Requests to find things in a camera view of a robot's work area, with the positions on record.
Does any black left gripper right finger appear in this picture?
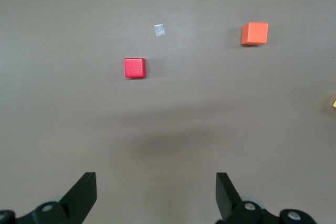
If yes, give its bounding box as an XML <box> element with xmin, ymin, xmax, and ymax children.
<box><xmin>215</xmin><ymin>172</ymin><xmax>316</xmax><ymax>224</ymax></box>

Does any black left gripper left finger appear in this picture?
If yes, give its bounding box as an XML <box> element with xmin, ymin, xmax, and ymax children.
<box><xmin>0</xmin><ymin>172</ymin><xmax>97</xmax><ymax>224</ymax></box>

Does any red wooden block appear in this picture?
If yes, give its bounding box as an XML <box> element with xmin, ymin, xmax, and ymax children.
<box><xmin>123</xmin><ymin>57</ymin><xmax>147</xmax><ymax>79</ymax></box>

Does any orange wooden block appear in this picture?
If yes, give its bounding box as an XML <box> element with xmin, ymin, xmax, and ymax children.
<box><xmin>240</xmin><ymin>22</ymin><xmax>269</xmax><ymax>46</ymax></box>

